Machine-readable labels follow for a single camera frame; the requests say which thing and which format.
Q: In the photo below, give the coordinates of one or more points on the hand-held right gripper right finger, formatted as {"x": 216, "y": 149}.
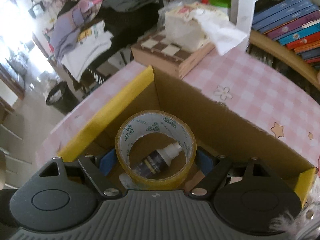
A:
{"x": 205, "y": 162}

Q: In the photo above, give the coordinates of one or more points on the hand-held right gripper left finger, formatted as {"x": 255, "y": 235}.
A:
{"x": 108, "y": 163}

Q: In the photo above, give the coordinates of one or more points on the yellowish tape roll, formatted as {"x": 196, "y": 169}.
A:
{"x": 125, "y": 155}

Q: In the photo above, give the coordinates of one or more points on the yellow cardboard box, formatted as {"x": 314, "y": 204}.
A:
{"x": 225, "y": 135}

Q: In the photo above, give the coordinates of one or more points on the dark spray bottle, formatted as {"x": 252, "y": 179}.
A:
{"x": 156, "y": 161}

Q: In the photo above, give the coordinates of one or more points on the black trash bin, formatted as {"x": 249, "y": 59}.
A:
{"x": 61, "y": 97}

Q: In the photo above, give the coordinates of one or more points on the white fluffy fur trim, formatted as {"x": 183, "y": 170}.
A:
{"x": 295, "y": 220}

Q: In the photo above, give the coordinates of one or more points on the white printed t-shirt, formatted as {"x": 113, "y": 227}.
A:
{"x": 87, "y": 50}

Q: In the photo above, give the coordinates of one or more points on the wooden chessboard box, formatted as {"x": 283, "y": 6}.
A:
{"x": 162, "y": 52}

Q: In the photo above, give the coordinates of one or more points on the cream fabric tissue box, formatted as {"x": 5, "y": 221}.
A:
{"x": 185, "y": 27}

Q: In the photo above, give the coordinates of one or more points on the purple garment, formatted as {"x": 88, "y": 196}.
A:
{"x": 67, "y": 30}

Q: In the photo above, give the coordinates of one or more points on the pile of clothes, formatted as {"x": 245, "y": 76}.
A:
{"x": 130, "y": 25}

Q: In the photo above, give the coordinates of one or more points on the green box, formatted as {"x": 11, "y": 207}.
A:
{"x": 219, "y": 2}

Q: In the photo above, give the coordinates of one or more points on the row of colourful books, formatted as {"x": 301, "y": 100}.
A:
{"x": 290, "y": 22}

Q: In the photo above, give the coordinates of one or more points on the white bookshelf post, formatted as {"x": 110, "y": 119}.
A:
{"x": 246, "y": 5}

